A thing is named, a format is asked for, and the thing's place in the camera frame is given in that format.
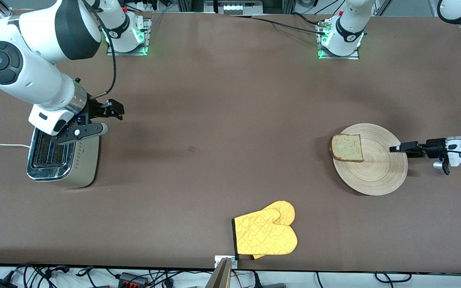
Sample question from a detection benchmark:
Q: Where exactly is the round wooden plate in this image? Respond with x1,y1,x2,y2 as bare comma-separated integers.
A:
332,123,409,196

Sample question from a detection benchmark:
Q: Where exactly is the slice of toast bread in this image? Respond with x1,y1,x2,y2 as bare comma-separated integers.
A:
329,134,365,163

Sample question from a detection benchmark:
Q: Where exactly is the chrome two-slot toaster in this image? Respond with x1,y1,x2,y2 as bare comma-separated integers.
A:
26,126,100,189

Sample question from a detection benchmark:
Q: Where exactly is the white power strip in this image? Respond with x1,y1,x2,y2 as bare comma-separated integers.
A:
216,0,264,16

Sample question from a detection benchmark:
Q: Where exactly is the yellow quilted oven mitt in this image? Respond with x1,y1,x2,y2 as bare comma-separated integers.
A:
232,200,298,260

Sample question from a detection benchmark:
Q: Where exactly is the black orange connector block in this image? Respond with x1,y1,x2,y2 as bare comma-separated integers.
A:
118,272,150,287

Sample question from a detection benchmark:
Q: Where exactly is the aluminium profile pole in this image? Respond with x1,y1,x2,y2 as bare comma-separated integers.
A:
204,257,233,288

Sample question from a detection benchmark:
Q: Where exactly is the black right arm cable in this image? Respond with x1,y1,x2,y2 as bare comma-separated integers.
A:
79,0,118,100

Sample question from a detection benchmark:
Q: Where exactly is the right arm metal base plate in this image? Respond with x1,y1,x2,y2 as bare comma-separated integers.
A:
106,18,152,56

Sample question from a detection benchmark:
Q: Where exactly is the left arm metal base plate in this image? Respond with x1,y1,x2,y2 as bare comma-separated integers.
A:
317,23,361,60

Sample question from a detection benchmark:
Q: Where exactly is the black floor cable tangle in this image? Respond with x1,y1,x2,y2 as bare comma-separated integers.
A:
14,263,72,281

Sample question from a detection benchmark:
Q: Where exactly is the long black table cable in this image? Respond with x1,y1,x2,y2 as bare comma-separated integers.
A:
250,15,328,36

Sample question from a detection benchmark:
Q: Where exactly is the small metal mounting bracket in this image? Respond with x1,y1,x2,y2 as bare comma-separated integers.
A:
214,255,239,269

